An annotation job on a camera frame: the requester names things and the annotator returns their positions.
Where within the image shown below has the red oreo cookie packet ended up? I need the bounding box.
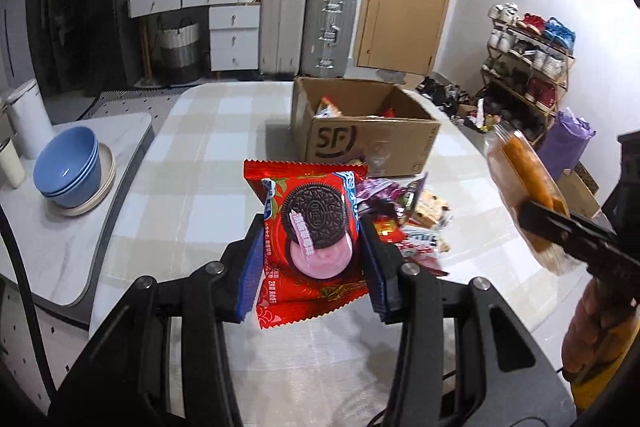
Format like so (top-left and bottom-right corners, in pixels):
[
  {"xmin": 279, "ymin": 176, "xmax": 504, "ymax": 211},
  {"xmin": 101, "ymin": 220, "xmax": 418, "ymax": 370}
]
[{"xmin": 243, "ymin": 159, "xmax": 368, "ymax": 329}]

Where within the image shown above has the orange bread packet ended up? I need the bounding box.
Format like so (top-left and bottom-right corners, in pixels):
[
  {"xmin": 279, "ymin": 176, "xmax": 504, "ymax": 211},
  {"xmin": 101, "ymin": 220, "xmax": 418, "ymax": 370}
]
[{"xmin": 486, "ymin": 121, "xmax": 577, "ymax": 277}]

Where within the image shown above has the person right hand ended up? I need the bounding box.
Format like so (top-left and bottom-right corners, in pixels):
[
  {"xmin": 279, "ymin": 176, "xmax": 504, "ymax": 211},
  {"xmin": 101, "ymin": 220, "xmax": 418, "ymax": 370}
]
[{"xmin": 561, "ymin": 279, "xmax": 639, "ymax": 383}]

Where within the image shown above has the small red snack packet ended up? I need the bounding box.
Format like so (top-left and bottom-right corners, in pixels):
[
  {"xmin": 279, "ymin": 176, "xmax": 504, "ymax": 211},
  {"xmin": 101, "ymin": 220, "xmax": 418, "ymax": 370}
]
[{"xmin": 373, "ymin": 217, "xmax": 407, "ymax": 244}]

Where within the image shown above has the beige biscuit packet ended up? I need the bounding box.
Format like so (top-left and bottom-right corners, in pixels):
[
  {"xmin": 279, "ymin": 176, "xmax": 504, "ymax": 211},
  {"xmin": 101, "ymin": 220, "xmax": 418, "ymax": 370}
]
[{"xmin": 411, "ymin": 188, "xmax": 450, "ymax": 229}]

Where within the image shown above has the purple candy packet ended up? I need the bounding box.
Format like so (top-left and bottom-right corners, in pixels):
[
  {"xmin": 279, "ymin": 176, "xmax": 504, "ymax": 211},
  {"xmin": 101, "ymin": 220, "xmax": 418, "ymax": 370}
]
[{"xmin": 356, "ymin": 173, "xmax": 428, "ymax": 225}]

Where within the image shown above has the purple bag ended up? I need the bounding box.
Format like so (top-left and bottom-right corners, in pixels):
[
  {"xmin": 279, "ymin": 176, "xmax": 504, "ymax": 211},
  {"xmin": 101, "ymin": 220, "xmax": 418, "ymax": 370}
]
[{"xmin": 537, "ymin": 107, "xmax": 597, "ymax": 181}]

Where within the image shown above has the checkered tablecloth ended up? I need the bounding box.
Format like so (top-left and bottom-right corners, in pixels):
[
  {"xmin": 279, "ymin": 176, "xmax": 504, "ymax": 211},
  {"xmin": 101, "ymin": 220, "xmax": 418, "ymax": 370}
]
[{"xmin": 91, "ymin": 81, "xmax": 580, "ymax": 426}]

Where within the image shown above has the SF cardboard box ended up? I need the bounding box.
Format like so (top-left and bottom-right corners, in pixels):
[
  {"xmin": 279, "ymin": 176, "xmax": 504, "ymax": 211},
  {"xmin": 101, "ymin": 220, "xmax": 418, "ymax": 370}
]
[{"xmin": 291, "ymin": 77, "xmax": 440, "ymax": 178}]

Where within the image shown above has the shoe rack with shoes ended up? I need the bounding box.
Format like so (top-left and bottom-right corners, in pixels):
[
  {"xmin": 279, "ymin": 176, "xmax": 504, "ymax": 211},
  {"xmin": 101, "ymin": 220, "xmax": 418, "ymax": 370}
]
[{"xmin": 478, "ymin": 2, "xmax": 576, "ymax": 147}]

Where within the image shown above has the beige plate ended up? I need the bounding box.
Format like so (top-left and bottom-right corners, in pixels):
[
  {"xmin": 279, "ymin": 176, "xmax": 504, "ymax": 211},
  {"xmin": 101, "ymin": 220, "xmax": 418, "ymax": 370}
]
[{"xmin": 49, "ymin": 143, "xmax": 116, "ymax": 218}]

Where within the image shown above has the blue bowls stack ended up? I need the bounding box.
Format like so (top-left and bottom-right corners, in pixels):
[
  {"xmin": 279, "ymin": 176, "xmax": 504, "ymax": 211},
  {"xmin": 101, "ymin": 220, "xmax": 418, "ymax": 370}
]
[{"xmin": 32, "ymin": 126, "xmax": 102, "ymax": 208}]

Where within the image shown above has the striped laundry basket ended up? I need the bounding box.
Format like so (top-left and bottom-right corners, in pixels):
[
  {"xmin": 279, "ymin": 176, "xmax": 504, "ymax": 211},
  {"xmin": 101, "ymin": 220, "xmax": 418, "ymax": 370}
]
[{"xmin": 157, "ymin": 17, "xmax": 201, "ymax": 84}]

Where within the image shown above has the silver suitcase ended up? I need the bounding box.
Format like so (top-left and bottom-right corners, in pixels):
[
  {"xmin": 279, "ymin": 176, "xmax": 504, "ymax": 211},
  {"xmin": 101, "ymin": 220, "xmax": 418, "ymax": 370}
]
[{"xmin": 299, "ymin": 0, "xmax": 357, "ymax": 78}]

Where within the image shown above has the white drawer desk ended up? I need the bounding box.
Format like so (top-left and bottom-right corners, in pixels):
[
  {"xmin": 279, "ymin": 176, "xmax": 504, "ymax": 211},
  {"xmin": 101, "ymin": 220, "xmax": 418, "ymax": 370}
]
[{"xmin": 128, "ymin": 0, "xmax": 260, "ymax": 72}]

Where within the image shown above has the white cup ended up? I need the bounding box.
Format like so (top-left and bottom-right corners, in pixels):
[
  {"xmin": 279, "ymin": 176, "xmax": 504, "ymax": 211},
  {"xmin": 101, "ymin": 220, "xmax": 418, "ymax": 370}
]
[{"xmin": 0, "ymin": 138, "xmax": 26, "ymax": 188}]

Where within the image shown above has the beige suitcase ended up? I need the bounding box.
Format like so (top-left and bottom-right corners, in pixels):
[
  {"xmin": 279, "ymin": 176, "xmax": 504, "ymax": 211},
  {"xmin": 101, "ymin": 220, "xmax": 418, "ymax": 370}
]
[{"xmin": 258, "ymin": 0, "xmax": 306, "ymax": 76}]

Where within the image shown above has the black refrigerator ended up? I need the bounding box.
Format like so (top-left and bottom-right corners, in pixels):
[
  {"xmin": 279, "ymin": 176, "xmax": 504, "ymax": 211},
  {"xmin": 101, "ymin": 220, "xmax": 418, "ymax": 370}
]
[{"xmin": 26, "ymin": 0, "xmax": 143, "ymax": 94}]

